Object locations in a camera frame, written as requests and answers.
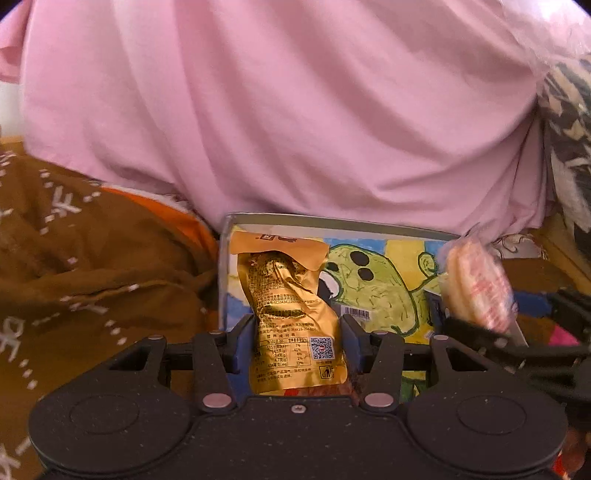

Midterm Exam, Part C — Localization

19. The gold foil snack packet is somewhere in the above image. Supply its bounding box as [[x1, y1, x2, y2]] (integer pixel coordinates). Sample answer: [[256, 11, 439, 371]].
[[229, 231, 349, 394]]

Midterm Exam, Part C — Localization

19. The pink white rice cracker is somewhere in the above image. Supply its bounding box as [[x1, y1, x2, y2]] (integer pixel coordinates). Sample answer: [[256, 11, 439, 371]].
[[438, 236, 517, 334]]

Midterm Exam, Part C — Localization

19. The grey cardboard box with drawing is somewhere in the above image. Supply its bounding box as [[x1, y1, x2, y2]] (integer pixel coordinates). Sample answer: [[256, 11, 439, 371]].
[[221, 220, 444, 395]]

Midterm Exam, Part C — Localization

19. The brown patterned garment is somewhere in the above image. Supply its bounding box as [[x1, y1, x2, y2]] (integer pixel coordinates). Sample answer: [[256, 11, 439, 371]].
[[1, 145, 217, 479]]

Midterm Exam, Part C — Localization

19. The pink cloth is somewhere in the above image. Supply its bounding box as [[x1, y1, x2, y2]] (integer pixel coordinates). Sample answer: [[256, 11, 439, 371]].
[[1, 1, 590, 240]]

